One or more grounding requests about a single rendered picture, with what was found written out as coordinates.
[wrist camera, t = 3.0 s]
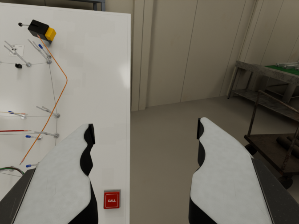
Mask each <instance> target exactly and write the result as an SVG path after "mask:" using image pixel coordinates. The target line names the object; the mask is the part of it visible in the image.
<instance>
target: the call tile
mask: <svg viewBox="0 0 299 224"><path fill-rule="evenodd" d="M119 203H120V192H105V193H104V209H113V208H119Z"/></svg>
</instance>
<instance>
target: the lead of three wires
mask: <svg viewBox="0 0 299 224"><path fill-rule="evenodd" d="M5 169H14V170H17V171H19V172H20V173H21V174H22V175H24V172H23V171H21V170H20V169H19V168H15V167H5V168H0V171H1V170H5Z"/></svg>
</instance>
